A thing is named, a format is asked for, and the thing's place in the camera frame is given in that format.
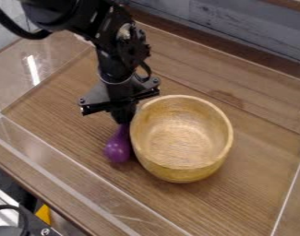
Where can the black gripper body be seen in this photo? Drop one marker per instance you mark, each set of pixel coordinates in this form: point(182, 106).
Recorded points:
point(108, 97)

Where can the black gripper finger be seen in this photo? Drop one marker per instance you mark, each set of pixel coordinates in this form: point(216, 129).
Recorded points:
point(122, 111)

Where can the purple toy eggplant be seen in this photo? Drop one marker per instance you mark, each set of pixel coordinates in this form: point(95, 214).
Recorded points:
point(118, 146)

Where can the brown wooden bowl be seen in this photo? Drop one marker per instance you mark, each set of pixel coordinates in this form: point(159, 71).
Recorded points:
point(182, 138)

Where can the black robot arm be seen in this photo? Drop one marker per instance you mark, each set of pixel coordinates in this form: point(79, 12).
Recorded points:
point(103, 23)

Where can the yellow warning sticker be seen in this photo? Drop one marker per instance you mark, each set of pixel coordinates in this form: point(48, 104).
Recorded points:
point(43, 214)

